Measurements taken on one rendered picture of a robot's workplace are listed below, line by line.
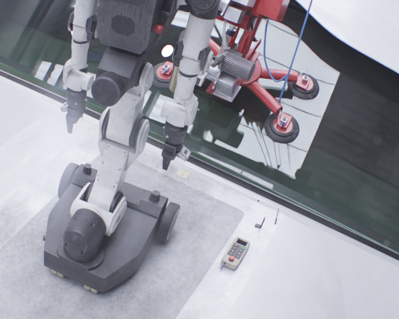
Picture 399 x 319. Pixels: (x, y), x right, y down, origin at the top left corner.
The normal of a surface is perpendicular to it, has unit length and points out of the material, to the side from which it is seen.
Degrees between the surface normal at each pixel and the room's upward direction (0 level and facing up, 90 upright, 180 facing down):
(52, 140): 8
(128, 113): 100
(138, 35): 105
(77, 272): 90
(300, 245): 14
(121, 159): 60
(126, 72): 45
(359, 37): 21
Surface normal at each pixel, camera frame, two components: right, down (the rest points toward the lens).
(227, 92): -0.48, 0.75
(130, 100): -0.31, 0.64
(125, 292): 0.22, -0.79
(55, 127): 0.00, -0.87
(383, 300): -0.15, -0.05
